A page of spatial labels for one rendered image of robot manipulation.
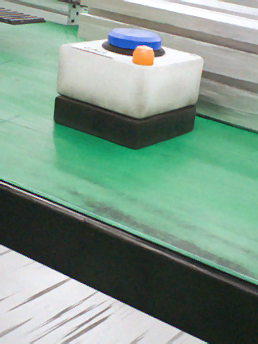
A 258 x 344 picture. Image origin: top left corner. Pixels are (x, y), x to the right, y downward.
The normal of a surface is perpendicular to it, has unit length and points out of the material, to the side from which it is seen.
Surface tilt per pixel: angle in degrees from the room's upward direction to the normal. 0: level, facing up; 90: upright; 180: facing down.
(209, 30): 90
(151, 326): 0
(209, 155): 0
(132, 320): 0
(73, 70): 90
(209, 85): 90
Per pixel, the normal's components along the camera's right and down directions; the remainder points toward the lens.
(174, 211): 0.11, -0.93
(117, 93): -0.59, 0.22
